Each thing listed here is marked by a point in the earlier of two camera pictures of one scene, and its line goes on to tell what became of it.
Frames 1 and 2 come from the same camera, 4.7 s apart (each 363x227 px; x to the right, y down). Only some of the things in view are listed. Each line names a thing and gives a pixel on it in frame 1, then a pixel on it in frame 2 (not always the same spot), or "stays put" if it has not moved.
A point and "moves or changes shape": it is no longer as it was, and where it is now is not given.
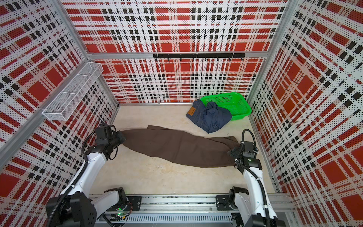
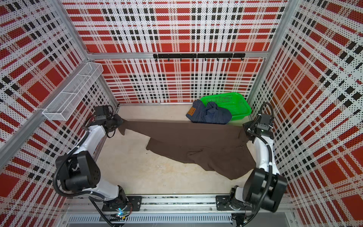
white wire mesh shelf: (63, 106) stays put
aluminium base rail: (192, 209) stays put
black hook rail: (217, 55) stays put
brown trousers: (186, 148) moves or changes shape
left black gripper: (121, 137) → (119, 120)
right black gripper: (235, 152) → (247, 125)
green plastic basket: (235, 102) stays put
